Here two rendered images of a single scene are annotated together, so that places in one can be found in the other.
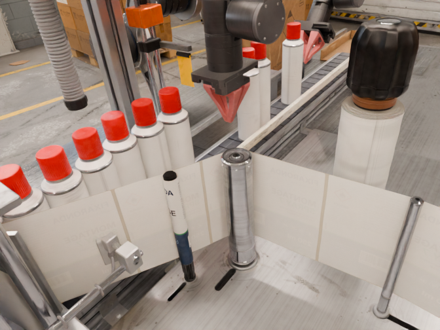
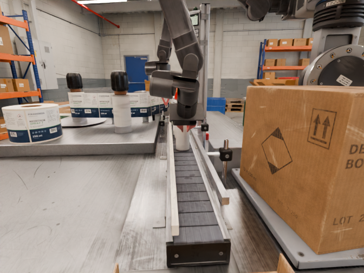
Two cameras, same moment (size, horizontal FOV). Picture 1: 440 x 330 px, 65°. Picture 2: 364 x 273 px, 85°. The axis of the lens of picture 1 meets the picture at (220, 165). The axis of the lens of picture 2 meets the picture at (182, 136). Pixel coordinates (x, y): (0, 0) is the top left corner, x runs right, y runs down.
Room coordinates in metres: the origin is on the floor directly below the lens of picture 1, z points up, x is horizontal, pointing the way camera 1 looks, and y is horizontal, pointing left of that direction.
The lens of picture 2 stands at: (1.37, -0.71, 1.13)
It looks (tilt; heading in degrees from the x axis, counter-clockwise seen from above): 16 degrees down; 135
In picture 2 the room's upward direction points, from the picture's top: straight up
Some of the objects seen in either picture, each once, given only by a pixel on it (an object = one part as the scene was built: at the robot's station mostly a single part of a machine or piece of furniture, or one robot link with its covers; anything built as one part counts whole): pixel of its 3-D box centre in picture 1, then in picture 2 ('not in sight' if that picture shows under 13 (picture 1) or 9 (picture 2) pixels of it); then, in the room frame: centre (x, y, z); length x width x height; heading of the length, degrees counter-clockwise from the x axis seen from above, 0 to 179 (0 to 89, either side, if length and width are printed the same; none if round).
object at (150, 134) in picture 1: (154, 158); not in sight; (0.49, 0.11, 0.98); 0.05 x 0.05 x 0.20
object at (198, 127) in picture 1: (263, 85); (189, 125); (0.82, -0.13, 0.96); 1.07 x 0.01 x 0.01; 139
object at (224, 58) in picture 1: (224, 55); not in sight; (0.55, -0.02, 1.12); 0.10 x 0.07 x 0.07; 139
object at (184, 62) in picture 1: (185, 69); not in sight; (0.59, 0.04, 1.09); 0.03 x 0.01 x 0.06; 49
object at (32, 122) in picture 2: not in sight; (34, 122); (0.28, -0.57, 0.95); 0.20 x 0.20 x 0.14
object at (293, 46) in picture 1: (292, 65); (182, 123); (0.86, -0.21, 0.98); 0.05 x 0.05 x 0.20
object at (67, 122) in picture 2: not in sight; (80, 121); (0.05, -0.31, 0.89); 0.31 x 0.31 x 0.01
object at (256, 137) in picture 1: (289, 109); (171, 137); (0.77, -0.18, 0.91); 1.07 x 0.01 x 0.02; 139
